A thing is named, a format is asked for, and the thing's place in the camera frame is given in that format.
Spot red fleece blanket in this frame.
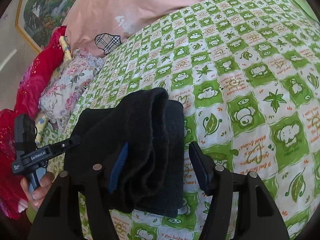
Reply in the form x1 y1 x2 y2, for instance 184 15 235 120
1 25 67 219

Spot pink quilt with hearts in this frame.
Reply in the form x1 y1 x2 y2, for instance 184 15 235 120
63 0 203 57

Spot green patterned bed sheet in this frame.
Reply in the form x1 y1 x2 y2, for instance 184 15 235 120
41 0 319 239

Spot framed landscape painting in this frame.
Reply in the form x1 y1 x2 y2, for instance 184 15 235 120
15 0 76 52

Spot yellow floral cloth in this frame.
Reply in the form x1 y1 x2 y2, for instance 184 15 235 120
35 36 72 146

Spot floral white pillow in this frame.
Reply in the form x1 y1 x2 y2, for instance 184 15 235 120
50 48 104 133

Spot person's left hand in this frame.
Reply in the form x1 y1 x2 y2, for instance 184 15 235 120
21 172 55 210

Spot black pants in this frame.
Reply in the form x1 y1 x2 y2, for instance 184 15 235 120
64 88 184 218

